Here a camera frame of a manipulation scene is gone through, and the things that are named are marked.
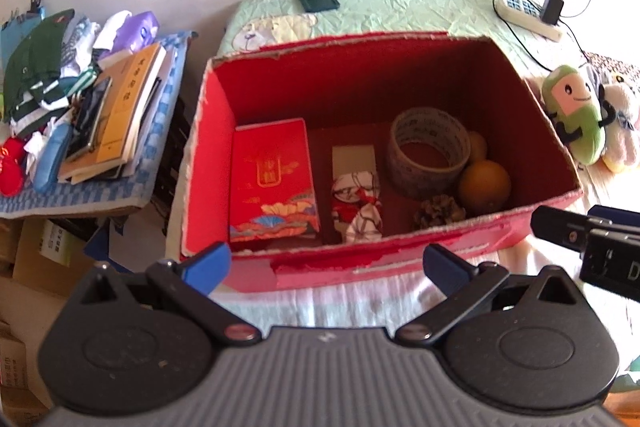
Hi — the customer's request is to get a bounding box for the white grey patterned cloth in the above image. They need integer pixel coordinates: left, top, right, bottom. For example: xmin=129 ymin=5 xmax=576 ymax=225
xmin=60 ymin=17 xmax=101 ymax=78

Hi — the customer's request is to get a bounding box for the red printed gift bag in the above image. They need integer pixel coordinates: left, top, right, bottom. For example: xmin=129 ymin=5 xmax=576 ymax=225
xmin=229 ymin=118 xmax=321 ymax=244

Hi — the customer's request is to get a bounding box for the green white striped garment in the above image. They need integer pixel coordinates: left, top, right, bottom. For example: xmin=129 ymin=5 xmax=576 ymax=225
xmin=9 ymin=67 xmax=99 ymax=128

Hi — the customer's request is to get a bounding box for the purple packet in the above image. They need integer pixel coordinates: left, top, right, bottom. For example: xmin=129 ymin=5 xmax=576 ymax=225
xmin=92 ymin=9 xmax=160 ymax=58

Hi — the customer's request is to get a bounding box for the black notebook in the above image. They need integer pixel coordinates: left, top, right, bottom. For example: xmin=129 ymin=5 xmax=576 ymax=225
xmin=65 ymin=77 xmax=114 ymax=163

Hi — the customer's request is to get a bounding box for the black white patterned cloth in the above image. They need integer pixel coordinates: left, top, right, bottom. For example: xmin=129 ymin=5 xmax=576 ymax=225
xmin=584 ymin=52 xmax=640 ymax=80

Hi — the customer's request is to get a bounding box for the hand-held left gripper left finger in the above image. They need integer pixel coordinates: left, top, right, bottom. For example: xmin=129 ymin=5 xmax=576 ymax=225
xmin=90 ymin=241 xmax=262 ymax=348

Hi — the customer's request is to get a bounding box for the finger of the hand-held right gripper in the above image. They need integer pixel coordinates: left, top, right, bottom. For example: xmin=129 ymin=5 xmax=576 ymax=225
xmin=588 ymin=205 xmax=640 ymax=230
xmin=530 ymin=205 xmax=597 ymax=254

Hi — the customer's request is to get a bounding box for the green plush toy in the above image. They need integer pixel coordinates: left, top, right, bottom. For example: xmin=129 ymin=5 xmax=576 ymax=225
xmin=542 ymin=64 xmax=606 ymax=166

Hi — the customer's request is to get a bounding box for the pile of books and clothes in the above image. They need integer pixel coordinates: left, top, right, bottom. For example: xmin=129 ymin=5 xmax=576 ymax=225
xmin=0 ymin=31 xmax=199 ymax=221

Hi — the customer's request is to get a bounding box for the red cardboard box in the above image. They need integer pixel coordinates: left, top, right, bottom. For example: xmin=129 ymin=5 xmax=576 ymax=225
xmin=179 ymin=32 xmax=585 ymax=293

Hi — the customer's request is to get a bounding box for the red plush toy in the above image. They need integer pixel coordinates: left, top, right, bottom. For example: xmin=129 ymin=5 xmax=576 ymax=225
xmin=0 ymin=138 xmax=26 ymax=197

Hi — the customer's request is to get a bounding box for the white plush toy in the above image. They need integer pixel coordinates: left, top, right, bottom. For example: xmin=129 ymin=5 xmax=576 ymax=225
xmin=597 ymin=74 xmax=640 ymax=173

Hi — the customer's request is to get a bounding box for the white book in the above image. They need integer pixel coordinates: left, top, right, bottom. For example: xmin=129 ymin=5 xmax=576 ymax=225
xmin=57 ymin=49 xmax=174 ymax=186

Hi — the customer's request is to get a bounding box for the blue pouch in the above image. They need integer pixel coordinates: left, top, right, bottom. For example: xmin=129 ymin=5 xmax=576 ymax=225
xmin=32 ymin=124 xmax=74 ymax=193

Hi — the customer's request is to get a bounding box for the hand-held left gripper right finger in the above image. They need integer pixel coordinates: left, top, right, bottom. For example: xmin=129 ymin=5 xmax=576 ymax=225
xmin=396 ymin=243 xmax=577 ymax=348

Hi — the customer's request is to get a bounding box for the brown pine cone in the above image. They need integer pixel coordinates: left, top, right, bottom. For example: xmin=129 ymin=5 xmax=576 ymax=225
xmin=412 ymin=194 xmax=467 ymax=231

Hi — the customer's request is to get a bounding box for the orange book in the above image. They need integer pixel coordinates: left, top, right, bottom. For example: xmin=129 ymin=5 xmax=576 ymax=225
xmin=92 ymin=44 xmax=166 ymax=166

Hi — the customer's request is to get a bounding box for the printed packing tape roll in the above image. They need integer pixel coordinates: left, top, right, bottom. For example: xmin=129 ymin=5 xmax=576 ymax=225
xmin=387 ymin=107 xmax=472 ymax=202

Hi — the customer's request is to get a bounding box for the light green printed bedsheet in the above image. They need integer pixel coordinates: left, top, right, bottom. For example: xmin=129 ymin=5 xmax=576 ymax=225
xmin=165 ymin=0 xmax=640 ymax=334

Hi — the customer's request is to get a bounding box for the beige strap with patterned scarf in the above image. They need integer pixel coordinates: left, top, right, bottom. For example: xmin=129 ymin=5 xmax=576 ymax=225
xmin=331 ymin=145 xmax=385 ymax=243

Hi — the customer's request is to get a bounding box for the brown dried gourd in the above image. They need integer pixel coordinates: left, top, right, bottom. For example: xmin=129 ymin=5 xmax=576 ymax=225
xmin=457 ymin=131 xmax=513 ymax=217

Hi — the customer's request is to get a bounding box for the cardboard box with green label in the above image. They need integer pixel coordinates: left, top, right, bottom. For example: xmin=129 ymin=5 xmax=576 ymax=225
xmin=12 ymin=217 xmax=96 ymax=299

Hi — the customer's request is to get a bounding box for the dark green garment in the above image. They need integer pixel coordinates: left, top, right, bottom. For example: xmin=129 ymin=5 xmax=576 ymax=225
xmin=2 ymin=8 xmax=76 ymax=108

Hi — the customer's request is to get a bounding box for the wooden side table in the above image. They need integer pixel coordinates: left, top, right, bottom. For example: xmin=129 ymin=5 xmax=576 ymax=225
xmin=0 ymin=203 xmax=151 ymax=222

